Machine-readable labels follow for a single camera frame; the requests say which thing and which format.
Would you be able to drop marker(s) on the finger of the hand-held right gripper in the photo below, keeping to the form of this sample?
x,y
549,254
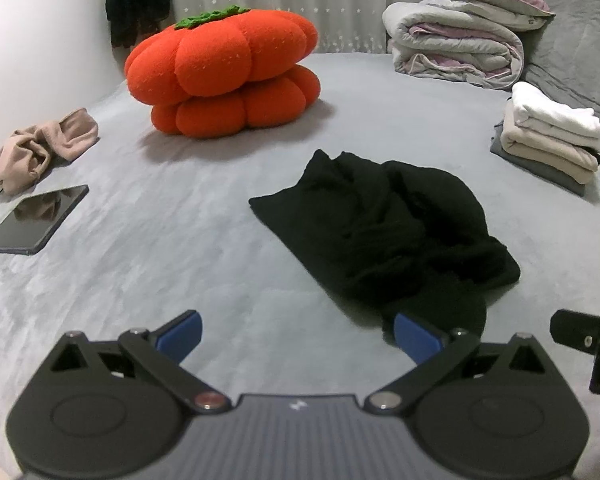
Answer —
x,y
580,330

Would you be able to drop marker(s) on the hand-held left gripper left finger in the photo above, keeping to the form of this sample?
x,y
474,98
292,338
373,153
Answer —
x,y
180,336

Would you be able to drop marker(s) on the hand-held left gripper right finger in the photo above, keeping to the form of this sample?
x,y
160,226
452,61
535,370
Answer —
x,y
415,338

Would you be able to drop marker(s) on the black shirt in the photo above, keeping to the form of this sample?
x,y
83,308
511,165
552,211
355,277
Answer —
x,y
380,220

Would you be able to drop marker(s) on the grey folded garment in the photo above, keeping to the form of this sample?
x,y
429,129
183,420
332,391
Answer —
x,y
530,171

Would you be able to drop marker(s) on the beige folded sweater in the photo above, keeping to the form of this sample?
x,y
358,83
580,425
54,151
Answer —
x,y
540,152

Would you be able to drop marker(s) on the black smartphone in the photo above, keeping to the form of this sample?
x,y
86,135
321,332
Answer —
x,y
35,220

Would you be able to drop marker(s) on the beige crumpled cloth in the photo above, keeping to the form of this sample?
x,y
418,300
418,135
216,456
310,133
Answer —
x,y
65,135

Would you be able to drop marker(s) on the orange pumpkin plush pillow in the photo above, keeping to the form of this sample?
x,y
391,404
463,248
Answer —
x,y
220,60

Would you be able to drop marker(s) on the grey quilted blanket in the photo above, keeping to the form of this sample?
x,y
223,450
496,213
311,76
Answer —
x,y
580,50

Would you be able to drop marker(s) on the folded grey quilt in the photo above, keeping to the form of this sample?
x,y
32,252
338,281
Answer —
x,y
445,35

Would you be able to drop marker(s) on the black plush object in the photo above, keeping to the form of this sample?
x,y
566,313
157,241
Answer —
x,y
135,0

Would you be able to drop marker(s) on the star-patterned grey curtain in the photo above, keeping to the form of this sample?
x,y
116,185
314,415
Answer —
x,y
340,5

